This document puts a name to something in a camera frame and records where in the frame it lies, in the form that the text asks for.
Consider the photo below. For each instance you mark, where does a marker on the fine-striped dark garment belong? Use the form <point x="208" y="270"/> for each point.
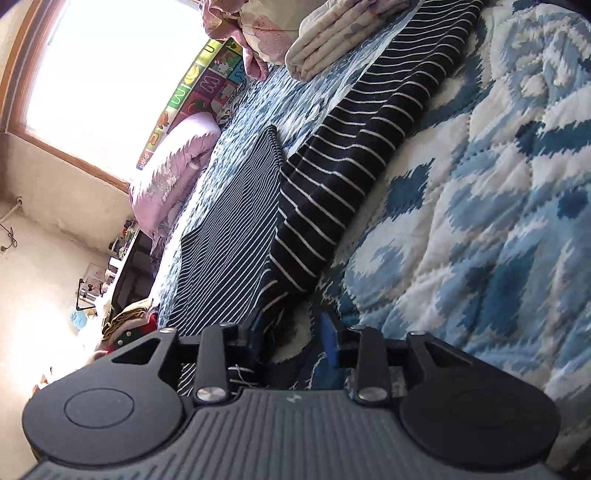
<point x="226" y="244"/>

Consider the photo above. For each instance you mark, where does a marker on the pink pillow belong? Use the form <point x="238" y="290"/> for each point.
<point x="171" y="166"/>

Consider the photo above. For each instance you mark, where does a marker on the black desk lamp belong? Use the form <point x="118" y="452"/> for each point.
<point x="85" y="295"/>

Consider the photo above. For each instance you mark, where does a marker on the window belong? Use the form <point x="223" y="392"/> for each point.
<point x="106" y="69"/>

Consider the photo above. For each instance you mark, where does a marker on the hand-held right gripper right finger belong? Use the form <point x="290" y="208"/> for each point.
<point x="330" y="341"/>

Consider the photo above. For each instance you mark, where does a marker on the cream pink floral duvet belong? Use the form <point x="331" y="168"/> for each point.
<point x="258" y="32"/>

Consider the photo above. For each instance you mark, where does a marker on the colourful alphabet play mat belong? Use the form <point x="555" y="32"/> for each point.
<point x="203" y="87"/>

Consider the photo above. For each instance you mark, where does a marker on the red garment with buttons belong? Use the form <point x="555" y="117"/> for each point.
<point x="143" y="330"/>

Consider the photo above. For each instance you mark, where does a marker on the light blue toy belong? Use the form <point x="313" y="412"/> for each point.
<point x="79" y="319"/>

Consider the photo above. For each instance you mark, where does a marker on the wide-striped black garment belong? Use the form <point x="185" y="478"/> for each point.
<point x="360" y="138"/>

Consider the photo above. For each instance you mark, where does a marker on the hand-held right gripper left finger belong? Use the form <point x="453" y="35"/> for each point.
<point x="244" y="339"/>

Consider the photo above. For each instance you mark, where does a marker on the tan ruffled garment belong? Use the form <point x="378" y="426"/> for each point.
<point x="127" y="314"/>

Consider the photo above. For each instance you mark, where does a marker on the blue patterned bed quilt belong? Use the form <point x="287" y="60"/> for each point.
<point x="485" y="207"/>

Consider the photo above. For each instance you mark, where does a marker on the row of small desk items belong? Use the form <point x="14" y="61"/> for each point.
<point x="122" y="240"/>

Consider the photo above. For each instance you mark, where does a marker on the folded lilac floral sheet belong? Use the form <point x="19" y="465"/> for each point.
<point x="332" y="41"/>

